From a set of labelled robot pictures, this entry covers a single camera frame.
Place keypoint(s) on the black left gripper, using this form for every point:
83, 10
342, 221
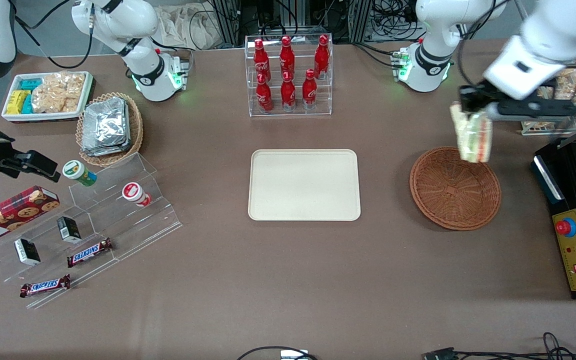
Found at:
474, 99

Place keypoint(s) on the triangle sandwich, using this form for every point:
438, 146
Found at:
473, 140

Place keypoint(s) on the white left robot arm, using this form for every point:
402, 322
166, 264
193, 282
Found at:
433, 60

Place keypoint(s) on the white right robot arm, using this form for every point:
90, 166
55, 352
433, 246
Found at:
153, 75

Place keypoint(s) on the white rectangular snack tray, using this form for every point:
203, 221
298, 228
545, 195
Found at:
13, 117

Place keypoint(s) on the brown round wicker basket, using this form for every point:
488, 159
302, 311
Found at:
455, 192

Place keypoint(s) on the light wicker basket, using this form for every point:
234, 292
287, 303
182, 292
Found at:
137, 130

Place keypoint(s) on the beige plastic tray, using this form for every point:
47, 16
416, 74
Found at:
303, 185

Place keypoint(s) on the red tartan cookie box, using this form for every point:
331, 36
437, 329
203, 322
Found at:
13, 215

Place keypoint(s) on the green lid snack cup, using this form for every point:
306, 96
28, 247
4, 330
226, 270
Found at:
78, 171

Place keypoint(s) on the teal snack pack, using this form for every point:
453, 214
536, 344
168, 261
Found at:
31, 84
28, 104

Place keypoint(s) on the yellow snack packs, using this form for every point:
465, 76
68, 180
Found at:
17, 101

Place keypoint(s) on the wrapped bread pack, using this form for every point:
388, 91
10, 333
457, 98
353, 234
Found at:
568, 91
538, 125
569, 76

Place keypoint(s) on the small black box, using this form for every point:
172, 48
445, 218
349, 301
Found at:
28, 251
69, 230

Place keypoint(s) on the clear bag of crackers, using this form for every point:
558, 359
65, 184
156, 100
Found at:
58, 92

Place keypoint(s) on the silver foil pack stack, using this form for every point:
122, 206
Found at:
105, 127

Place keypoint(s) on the brown Snickers bar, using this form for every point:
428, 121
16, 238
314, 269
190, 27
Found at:
89, 252
45, 286

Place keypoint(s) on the clear acrylic step stand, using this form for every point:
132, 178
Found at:
118, 225

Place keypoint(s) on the red lid snack cup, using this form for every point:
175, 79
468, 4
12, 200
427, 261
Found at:
134, 193

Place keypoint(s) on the clear acrylic bottle rack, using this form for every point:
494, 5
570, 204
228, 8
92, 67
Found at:
325, 100

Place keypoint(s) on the red emergency stop button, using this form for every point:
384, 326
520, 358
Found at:
564, 227

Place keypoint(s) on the red cola bottle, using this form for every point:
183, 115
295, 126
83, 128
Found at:
322, 57
309, 92
287, 57
264, 97
261, 60
288, 95

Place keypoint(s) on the black machine with yellow panel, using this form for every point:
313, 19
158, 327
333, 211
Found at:
575, 265

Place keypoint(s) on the beige crumpled cloth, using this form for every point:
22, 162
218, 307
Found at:
188, 27

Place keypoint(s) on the black plug connector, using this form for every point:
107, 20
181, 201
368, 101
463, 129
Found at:
439, 354

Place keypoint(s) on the small white device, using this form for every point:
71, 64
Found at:
294, 355

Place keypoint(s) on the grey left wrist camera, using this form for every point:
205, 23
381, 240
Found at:
533, 111

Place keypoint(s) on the aluminium frame post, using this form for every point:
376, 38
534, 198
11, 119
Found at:
360, 20
228, 22

